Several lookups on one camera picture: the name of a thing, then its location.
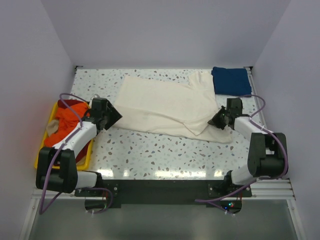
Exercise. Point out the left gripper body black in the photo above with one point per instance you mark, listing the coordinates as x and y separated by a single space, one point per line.
103 116

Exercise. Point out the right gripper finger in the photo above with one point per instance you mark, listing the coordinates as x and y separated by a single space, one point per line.
217 121
222 110

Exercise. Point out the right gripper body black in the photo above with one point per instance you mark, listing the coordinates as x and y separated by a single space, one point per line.
227 113

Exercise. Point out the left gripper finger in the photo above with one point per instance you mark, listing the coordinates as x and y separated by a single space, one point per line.
108 122
112 114

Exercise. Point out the cream white t shirt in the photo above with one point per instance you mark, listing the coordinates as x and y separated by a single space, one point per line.
171 108

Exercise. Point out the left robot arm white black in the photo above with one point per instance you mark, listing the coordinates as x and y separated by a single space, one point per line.
56 166

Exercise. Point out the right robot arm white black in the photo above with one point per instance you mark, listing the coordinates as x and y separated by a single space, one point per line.
267 154

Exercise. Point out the folded blue t shirt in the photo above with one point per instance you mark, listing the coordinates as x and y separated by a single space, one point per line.
231 81

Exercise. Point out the orange t shirt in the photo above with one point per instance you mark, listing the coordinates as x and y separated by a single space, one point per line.
67 123

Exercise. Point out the dark red t shirt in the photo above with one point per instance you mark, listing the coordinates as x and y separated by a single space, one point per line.
69 102

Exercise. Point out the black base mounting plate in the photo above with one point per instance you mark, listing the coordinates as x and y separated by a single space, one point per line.
154 192

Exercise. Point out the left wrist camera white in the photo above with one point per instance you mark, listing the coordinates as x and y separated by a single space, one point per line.
95 96

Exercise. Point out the aluminium frame rail front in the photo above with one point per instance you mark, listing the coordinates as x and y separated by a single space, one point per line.
261 190

